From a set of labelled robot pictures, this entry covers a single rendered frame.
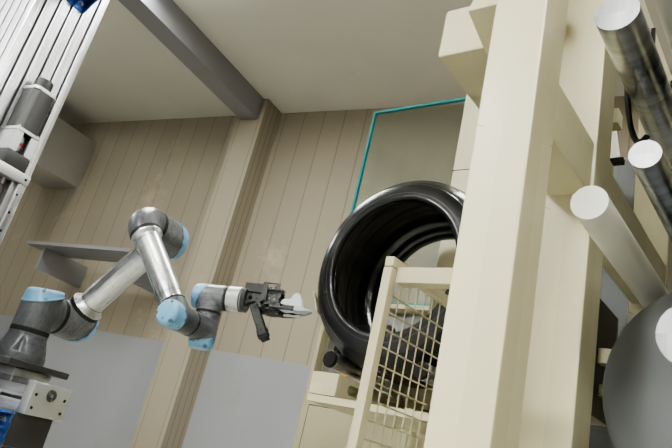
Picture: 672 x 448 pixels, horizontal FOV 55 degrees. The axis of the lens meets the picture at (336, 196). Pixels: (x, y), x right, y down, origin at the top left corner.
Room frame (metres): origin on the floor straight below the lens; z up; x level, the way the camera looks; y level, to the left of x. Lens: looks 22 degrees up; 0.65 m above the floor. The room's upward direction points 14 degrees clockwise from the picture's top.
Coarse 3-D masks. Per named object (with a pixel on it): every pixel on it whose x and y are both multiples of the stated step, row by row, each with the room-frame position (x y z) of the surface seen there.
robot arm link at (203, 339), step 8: (200, 312) 1.91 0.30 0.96; (208, 312) 1.91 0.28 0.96; (216, 312) 1.92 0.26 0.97; (208, 320) 1.90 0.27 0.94; (216, 320) 1.93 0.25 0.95; (200, 328) 1.87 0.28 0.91; (208, 328) 1.90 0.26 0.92; (216, 328) 1.93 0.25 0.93; (192, 336) 1.89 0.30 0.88; (200, 336) 1.90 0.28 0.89; (208, 336) 1.91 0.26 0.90; (216, 336) 1.95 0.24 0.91; (192, 344) 1.91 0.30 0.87; (200, 344) 1.91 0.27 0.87; (208, 344) 1.92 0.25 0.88
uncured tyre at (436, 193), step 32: (384, 192) 1.73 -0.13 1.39; (416, 192) 1.66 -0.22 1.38; (448, 192) 1.61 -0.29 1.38; (352, 224) 1.78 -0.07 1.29; (384, 224) 1.92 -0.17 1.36; (416, 224) 1.93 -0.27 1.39; (448, 224) 1.88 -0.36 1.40; (352, 256) 1.95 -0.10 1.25; (384, 256) 2.01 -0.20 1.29; (320, 288) 1.83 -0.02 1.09; (352, 288) 2.00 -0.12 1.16; (352, 320) 1.99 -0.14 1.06; (352, 352) 1.74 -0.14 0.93; (384, 352) 1.66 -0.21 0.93; (416, 352) 1.62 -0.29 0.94; (416, 384) 1.79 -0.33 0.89
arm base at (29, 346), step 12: (12, 324) 2.06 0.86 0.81; (12, 336) 2.05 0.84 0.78; (24, 336) 2.05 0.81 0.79; (36, 336) 2.06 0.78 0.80; (48, 336) 2.12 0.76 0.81; (0, 348) 2.04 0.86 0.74; (12, 348) 2.03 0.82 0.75; (24, 348) 2.04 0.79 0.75; (36, 348) 2.07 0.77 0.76; (24, 360) 2.04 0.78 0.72; (36, 360) 2.07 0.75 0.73
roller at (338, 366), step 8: (328, 352) 1.78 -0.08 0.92; (328, 360) 1.78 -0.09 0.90; (336, 360) 1.76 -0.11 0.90; (344, 360) 1.79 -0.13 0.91; (336, 368) 1.79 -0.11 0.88; (344, 368) 1.80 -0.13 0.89; (352, 368) 1.82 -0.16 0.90; (360, 368) 1.85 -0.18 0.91; (352, 376) 1.85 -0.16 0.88; (360, 376) 1.87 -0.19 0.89; (376, 376) 1.92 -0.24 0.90; (376, 384) 1.94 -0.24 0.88; (384, 384) 1.96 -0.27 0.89; (392, 384) 1.99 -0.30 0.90; (392, 392) 2.01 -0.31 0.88
